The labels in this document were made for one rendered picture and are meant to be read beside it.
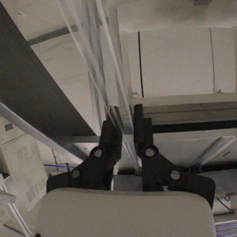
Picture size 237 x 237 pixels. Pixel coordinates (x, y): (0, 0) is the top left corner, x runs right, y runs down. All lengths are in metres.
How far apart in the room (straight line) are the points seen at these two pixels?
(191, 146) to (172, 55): 1.75
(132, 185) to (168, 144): 0.16
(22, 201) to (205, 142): 1.18
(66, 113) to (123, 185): 0.20
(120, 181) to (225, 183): 0.22
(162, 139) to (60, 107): 0.12
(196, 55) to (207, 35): 0.30
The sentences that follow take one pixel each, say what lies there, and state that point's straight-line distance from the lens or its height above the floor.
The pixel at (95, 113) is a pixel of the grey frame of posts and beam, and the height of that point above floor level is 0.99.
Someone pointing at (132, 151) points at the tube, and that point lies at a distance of 0.16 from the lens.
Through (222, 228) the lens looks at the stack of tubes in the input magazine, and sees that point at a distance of 0.67.
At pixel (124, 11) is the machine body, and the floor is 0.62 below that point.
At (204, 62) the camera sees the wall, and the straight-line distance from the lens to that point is 2.01.
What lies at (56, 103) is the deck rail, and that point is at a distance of 0.17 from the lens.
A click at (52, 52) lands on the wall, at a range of 2.31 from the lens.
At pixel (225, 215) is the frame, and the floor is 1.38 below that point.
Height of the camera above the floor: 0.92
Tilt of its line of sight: 13 degrees up
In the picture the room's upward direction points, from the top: 174 degrees clockwise
